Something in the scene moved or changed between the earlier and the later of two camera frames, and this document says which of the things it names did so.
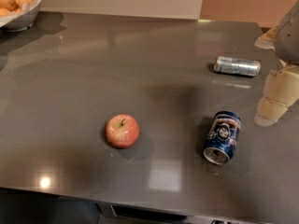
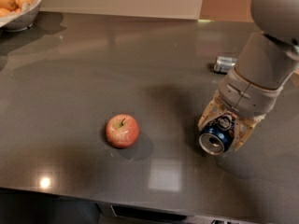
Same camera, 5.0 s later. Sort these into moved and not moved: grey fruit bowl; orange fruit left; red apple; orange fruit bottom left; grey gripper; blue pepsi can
Moved: blue pepsi can; grey gripper
Not moved: grey fruit bowl; orange fruit left; red apple; orange fruit bottom left
